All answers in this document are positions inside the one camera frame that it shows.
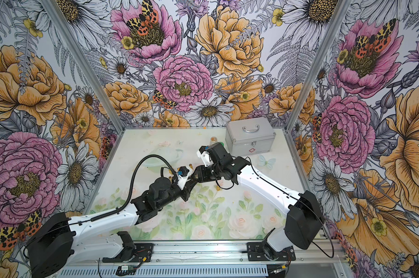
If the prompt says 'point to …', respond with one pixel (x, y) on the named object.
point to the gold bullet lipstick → (191, 165)
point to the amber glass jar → (213, 139)
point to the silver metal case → (250, 136)
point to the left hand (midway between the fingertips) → (195, 182)
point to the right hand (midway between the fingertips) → (196, 180)
